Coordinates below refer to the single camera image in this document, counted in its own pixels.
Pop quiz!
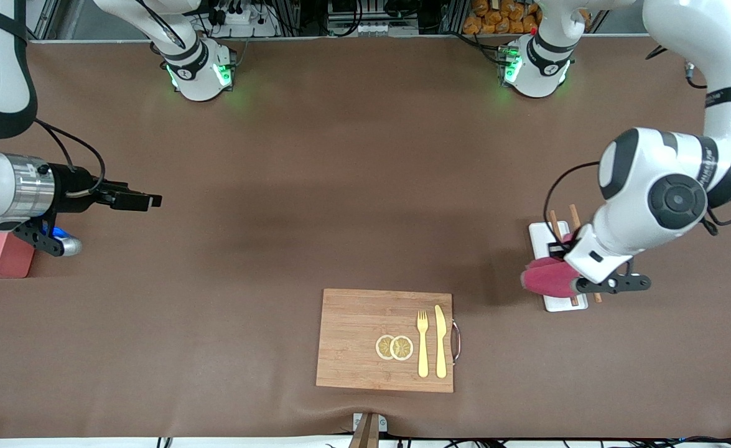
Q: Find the red cloth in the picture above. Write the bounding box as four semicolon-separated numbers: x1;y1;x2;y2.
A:
520;233;582;299

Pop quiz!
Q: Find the white rectangular tray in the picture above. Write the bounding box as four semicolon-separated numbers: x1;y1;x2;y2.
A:
528;220;589;312

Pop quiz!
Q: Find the yellow plastic knife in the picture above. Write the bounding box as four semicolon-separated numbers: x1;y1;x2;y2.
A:
434;304;449;379

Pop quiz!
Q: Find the yellow plastic fork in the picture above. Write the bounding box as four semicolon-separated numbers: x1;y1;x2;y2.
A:
416;309;430;378

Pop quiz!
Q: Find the white power strip with plugs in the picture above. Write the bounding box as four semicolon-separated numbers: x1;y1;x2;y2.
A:
207;0;280;38

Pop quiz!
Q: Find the wooden cutting board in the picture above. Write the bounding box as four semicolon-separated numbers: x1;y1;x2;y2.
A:
315;288;463;394

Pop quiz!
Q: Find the orange packaged goods pile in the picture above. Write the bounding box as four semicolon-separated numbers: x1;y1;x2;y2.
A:
463;0;592;35

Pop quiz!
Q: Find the long white socket strip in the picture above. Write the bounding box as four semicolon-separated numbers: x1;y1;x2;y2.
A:
330;22;420;37

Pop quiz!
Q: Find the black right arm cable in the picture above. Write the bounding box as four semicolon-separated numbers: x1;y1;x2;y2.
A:
34;118;106;195

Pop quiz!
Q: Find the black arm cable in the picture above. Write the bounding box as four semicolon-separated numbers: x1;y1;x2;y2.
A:
34;118;106;195
542;161;602;253

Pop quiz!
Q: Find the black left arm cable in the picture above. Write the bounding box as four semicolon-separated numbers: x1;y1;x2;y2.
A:
542;161;602;253

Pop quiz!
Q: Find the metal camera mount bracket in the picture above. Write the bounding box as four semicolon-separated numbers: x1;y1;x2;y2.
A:
348;412;388;448

